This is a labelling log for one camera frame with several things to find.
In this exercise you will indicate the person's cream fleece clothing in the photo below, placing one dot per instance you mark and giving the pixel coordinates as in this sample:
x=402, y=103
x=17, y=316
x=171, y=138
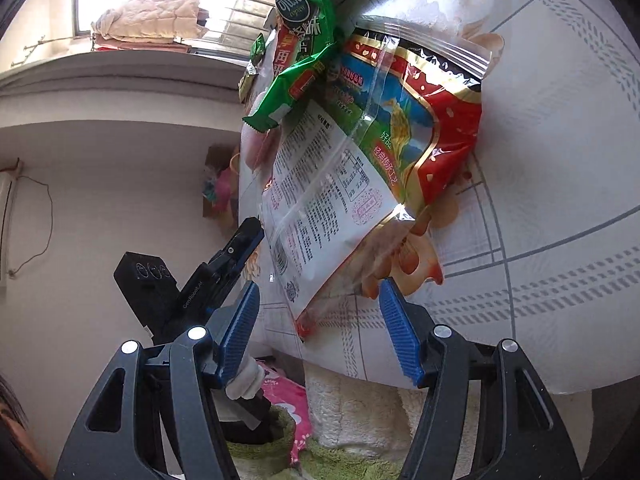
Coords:
x=360, y=410

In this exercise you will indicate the pink floral cloth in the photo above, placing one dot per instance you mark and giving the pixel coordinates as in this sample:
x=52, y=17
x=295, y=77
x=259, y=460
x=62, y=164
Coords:
x=292, y=410

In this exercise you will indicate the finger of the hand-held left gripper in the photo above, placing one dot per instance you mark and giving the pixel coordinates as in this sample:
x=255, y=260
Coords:
x=245, y=240
x=234, y=276

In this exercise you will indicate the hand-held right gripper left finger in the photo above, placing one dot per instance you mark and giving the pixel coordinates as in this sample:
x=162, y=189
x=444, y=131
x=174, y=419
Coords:
x=240, y=332

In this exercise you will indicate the cardboard box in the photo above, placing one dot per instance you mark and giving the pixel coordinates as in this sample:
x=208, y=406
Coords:
x=220, y=185

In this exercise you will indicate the green red snack bag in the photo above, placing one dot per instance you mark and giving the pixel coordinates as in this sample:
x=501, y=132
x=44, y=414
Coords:
x=300, y=45

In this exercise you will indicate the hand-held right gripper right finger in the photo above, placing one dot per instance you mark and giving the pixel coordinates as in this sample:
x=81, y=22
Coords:
x=400, y=335

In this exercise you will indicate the window grille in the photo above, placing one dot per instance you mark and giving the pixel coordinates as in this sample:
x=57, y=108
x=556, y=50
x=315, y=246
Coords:
x=235, y=5

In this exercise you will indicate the folded cream quilt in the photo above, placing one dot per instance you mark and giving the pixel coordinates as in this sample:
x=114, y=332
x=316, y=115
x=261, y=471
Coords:
x=150, y=15

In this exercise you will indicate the white wall unit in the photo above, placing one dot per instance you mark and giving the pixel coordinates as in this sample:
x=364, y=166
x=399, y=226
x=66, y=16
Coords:
x=6, y=225

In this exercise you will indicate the person's left hand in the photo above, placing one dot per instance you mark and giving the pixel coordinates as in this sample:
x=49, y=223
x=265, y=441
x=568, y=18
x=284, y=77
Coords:
x=245, y=380

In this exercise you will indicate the red gold snack bag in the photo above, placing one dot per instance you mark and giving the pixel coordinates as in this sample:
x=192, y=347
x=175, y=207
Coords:
x=350, y=170

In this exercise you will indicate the dark green packet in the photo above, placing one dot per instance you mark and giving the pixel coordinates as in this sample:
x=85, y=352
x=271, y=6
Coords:
x=257, y=50

